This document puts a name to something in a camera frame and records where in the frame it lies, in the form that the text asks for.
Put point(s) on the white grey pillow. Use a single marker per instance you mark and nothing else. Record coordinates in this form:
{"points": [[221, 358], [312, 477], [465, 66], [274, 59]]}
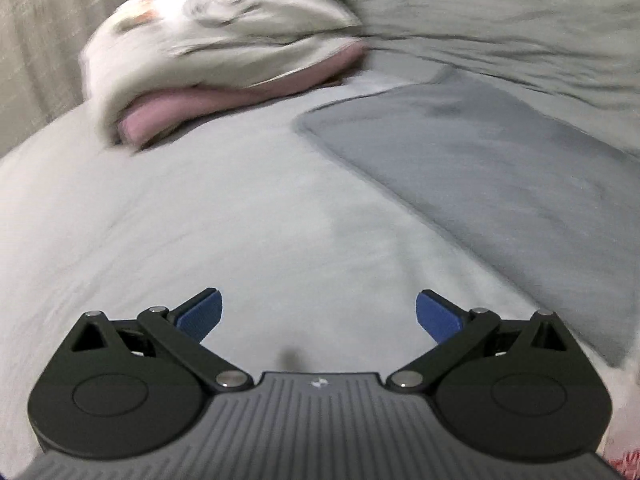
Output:
{"points": [[151, 45]]}

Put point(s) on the grey quilted blanket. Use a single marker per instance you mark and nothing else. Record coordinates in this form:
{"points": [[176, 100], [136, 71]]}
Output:
{"points": [[575, 59]]}

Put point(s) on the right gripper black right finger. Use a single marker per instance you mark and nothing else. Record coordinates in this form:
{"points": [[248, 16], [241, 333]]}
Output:
{"points": [[517, 389]]}

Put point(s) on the grey curtain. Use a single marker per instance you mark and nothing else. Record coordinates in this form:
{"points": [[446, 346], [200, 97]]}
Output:
{"points": [[40, 74]]}

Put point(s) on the pink pillow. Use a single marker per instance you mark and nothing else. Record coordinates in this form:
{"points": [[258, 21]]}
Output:
{"points": [[159, 112]]}

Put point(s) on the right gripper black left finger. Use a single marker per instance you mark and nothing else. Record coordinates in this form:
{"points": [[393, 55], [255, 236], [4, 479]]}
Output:
{"points": [[118, 389]]}

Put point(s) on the dark grey fleece blanket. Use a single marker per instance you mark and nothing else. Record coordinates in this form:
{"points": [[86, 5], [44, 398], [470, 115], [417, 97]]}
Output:
{"points": [[552, 210]]}

